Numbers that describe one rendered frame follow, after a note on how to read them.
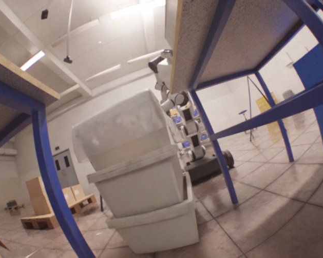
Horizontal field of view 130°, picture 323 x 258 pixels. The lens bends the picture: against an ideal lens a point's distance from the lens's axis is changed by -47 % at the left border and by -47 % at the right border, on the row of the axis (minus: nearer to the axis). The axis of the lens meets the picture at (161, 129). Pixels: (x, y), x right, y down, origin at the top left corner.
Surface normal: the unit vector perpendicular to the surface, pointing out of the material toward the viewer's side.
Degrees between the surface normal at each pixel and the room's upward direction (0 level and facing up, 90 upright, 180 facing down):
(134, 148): 96
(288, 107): 90
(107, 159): 96
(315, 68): 90
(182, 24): 180
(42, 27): 180
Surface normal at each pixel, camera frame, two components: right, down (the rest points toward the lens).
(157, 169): -0.11, -0.01
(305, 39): -0.93, 0.36
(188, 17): 0.36, 0.92
